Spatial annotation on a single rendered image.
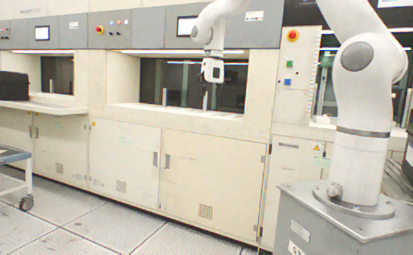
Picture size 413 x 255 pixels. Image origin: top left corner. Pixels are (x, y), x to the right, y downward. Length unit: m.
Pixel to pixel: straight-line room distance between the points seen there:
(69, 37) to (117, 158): 1.09
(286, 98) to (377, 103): 0.82
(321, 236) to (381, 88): 0.37
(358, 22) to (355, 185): 0.41
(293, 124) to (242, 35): 0.59
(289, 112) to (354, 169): 0.79
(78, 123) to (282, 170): 1.70
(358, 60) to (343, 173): 0.28
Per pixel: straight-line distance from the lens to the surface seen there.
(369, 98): 0.67
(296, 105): 1.44
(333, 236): 0.68
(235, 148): 1.52
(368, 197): 0.74
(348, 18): 0.76
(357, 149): 0.70
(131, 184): 2.03
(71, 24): 2.41
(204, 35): 1.01
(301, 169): 1.48
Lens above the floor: 1.03
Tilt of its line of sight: 8 degrees down
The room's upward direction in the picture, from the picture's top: 4 degrees clockwise
